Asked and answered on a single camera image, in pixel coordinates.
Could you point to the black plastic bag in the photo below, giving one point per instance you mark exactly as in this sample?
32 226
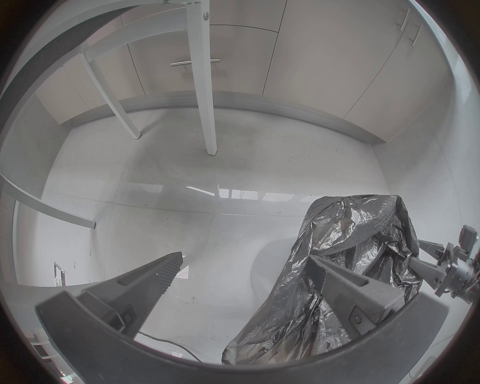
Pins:
337 225

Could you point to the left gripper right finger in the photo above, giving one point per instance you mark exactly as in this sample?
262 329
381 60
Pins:
360 300

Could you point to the beige cabinet with pale worktop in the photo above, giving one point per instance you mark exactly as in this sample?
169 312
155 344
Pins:
318 67

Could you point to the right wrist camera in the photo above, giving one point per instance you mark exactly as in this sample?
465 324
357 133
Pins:
468 236

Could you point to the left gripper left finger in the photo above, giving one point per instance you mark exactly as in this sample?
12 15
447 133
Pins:
138 288

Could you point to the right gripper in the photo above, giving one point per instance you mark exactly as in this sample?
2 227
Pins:
459 273

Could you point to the grey padded white-framed chair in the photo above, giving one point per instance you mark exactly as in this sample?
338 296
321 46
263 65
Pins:
202 93

